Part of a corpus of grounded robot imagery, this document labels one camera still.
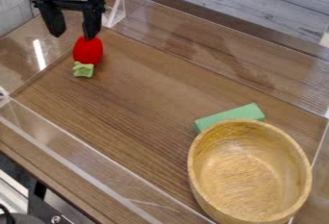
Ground red plush strawberry toy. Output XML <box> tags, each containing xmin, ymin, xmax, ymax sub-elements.
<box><xmin>72</xmin><ymin>36</ymin><xmax>103</xmax><ymax>78</ymax></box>

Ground black metal table frame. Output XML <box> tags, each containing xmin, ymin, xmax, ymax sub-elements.
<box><xmin>27</xmin><ymin>181</ymin><xmax>92</xmax><ymax>224</ymax></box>

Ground black cable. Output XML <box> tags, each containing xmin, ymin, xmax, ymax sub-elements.
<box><xmin>0</xmin><ymin>203</ymin><xmax>14</xmax><ymax>217</ymax></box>

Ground clear acrylic corner bracket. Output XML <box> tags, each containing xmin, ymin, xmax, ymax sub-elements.
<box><xmin>101</xmin><ymin>0</ymin><xmax>125</xmax><ymax>28</ymax></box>

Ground wooden oval bowl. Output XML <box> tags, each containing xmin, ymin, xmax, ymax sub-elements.
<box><xmin>187</xmin><ymin>119</ymin><xmax>313</xmax><ymax>224</ymax></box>

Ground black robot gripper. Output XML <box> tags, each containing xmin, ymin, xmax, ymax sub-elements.
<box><xmin>32</xmin><ymin>0</ymin><xmax>105</xmax><ymax>40</ymax></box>

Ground green sponge block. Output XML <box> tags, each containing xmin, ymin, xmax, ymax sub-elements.
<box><xmin>194</xmin><ymin>103</ymin><xmax>266</xmax><ymax>134</ymax></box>

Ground clear acrylic front wall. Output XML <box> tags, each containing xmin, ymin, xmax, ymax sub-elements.
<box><xmin>0</xmin><ymin>99</ymin><xmax>214</xmax><ymax>224</ymax></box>

